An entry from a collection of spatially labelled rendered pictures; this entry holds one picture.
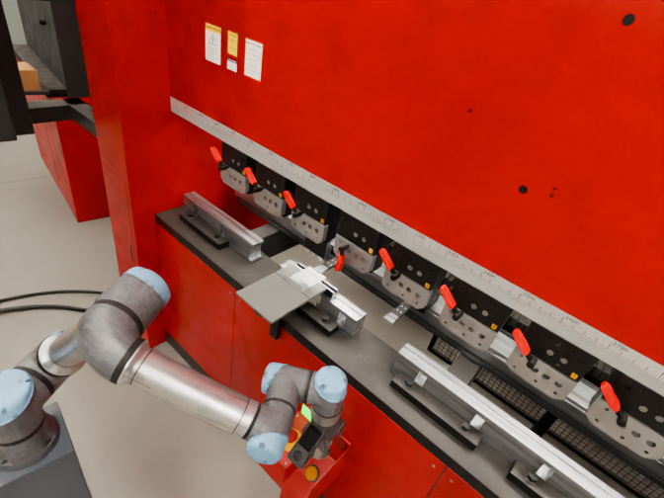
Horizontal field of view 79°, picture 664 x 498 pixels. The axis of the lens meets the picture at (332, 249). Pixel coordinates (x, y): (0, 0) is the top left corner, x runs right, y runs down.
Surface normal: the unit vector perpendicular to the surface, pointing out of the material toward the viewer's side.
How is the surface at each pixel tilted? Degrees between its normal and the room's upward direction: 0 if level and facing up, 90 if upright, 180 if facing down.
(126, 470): 0
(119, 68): 90
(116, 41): 90
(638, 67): 90
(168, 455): 0
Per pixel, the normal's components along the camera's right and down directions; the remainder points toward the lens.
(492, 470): 0.18, -0.81
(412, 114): -0.65, 0.34
